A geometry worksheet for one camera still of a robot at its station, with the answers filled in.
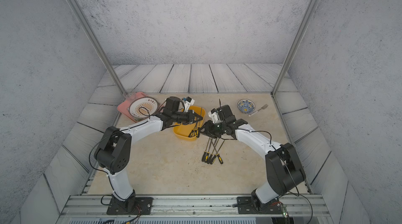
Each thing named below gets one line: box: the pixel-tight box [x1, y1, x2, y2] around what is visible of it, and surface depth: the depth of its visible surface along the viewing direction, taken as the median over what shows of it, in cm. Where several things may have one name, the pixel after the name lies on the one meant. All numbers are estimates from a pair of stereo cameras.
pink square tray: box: [117, 91, 164, 123], surface depth 114 cm
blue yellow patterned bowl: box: [237, 98, 256, 115], surface depth 113 cm
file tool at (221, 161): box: [210, 138, 224, 165], surface depth 89 cm
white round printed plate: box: [128, 96, 159, 119], surface depth 113 cm
